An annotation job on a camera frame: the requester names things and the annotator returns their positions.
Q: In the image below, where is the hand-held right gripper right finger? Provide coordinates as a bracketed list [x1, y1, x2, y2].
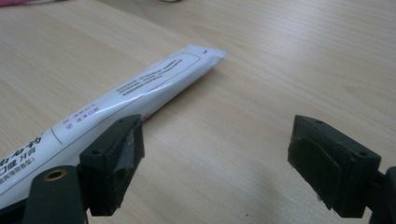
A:
[287, 114, 382, 218]

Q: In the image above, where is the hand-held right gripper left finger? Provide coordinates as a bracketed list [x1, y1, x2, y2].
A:
[78, 114, 146, 217]

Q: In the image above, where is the white toothpaste tube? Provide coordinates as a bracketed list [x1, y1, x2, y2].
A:
[0, 44, 228, 210]

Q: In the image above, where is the pink toothbrush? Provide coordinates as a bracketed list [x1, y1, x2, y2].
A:
[0, 0, 68, 7]

